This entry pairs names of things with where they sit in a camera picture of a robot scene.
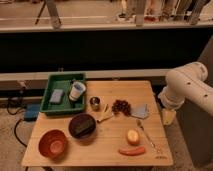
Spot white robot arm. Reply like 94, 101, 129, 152
158, 62, 213, 125

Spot dark purple bowl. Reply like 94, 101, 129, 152
68, 113, 96, 139

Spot blue sponge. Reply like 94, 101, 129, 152
49, 89, 64, 104

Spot red bowl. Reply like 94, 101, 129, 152
38, 130, 67, 159

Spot grey folded cloth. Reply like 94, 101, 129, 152
131, 104, 149, 119

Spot yellow apple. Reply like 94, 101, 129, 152
126, 129, 140, 145

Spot orange carrot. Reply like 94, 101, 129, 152
118, 147, 145, 156

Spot bunch of dark grapes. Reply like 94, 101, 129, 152
112, 100, 131, 116

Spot yellow banana peel piece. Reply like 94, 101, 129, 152
97, 104, 114, 123

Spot small metal cup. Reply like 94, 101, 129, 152
90, 97, 100, 111

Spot white and blue cup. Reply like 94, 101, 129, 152
69, 81, 86, 101

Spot green plastic tray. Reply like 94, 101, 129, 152
40, 73, 86, 116

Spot blue power box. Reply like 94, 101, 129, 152
24, 104, 40, 121

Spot black cable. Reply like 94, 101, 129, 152
6, 97, 28, 148

